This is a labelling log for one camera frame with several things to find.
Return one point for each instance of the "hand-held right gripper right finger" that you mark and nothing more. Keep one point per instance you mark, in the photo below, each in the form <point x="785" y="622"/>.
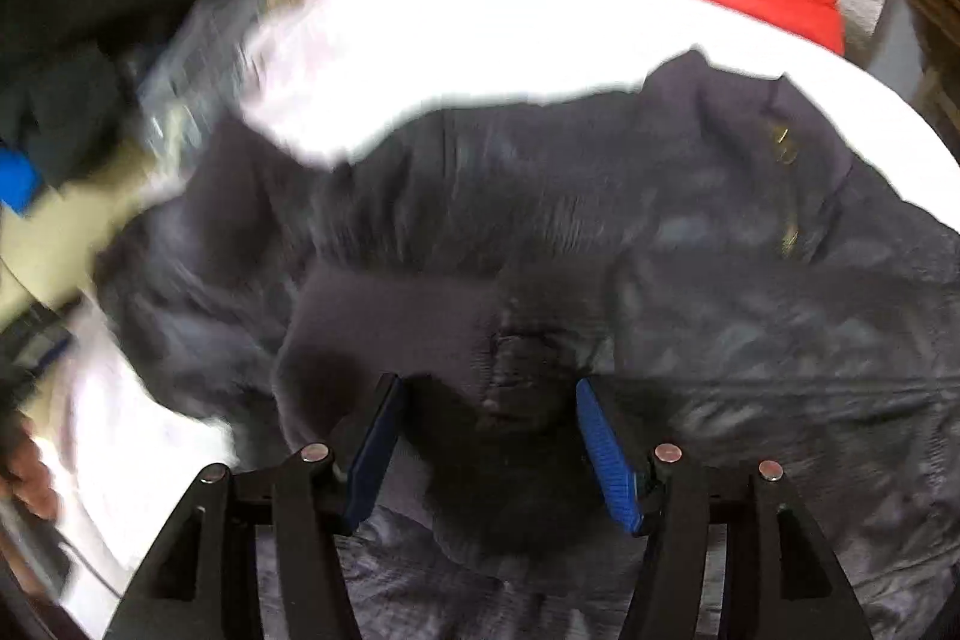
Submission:
<point x="609" y="452"/>

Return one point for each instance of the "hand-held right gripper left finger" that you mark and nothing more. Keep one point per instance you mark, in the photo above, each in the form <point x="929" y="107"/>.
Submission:
<point x="371" y="452"/>

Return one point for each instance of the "dark quilted jacket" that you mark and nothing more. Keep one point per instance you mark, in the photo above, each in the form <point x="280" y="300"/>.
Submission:
<point x="675" y="235"/>

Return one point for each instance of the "person's left hand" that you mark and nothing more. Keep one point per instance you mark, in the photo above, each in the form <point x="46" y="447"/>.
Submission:
<point x="30" y="471"/>

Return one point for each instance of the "blue cloth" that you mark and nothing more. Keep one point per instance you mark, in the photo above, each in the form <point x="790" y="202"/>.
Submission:
<point x="15" y="179"/>

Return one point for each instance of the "white blanket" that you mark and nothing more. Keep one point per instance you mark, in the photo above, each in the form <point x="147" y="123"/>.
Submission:
<point x="450" y="33"/>

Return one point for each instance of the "grey plaid cloth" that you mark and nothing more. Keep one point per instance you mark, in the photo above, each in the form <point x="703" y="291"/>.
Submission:
<point x="187" y="63"/>

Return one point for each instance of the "dark cloth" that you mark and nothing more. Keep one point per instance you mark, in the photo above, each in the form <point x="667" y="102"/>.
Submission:
<point x="75" y="25"/>

